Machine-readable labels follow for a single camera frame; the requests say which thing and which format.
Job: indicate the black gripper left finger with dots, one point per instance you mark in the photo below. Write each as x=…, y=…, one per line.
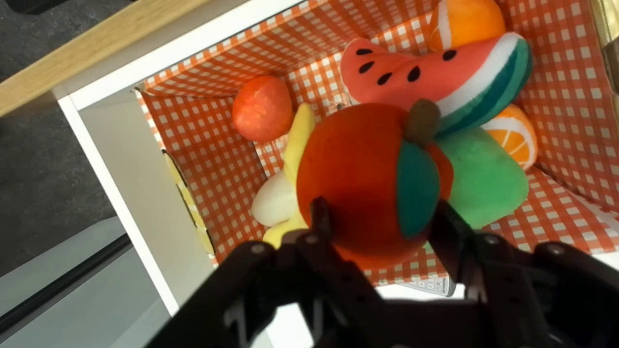
x=291, y=296

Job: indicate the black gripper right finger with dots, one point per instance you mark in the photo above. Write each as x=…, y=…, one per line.
x=548, y=296

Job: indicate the green pear plush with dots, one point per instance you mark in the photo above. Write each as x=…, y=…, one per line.
x=490, y=180

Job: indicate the red apple plush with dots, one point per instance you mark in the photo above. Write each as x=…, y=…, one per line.
x=354, y=175

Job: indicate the yellow banana plush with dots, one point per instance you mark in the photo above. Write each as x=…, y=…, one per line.
x=292, y=146

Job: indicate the orange checkered toy basket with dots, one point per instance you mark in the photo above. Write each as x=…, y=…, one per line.
x=213, y=161

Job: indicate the round red-orange plush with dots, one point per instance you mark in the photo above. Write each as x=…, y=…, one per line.
x=262, y=107

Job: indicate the watermelon slice plush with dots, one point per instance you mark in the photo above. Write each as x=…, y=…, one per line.
x=418, y=74

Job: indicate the orange plush with white band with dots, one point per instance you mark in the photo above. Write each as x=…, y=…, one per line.
x=474, y=22

